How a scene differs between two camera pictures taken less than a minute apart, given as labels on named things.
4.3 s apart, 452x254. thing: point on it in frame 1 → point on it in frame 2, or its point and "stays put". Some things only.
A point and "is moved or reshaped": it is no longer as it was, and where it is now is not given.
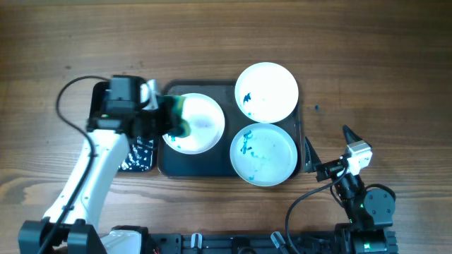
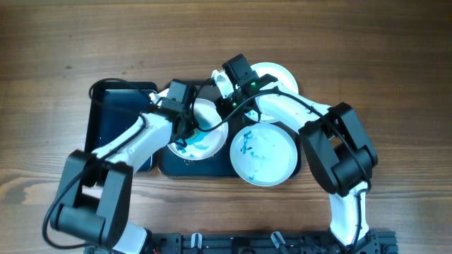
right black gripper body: [329, 170] → [230, 104]
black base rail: [354, 240] stays put
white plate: [263, 154] stays put
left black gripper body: [153, 122] → [191, 122]
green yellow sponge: [181, 128] is moved or reshaped
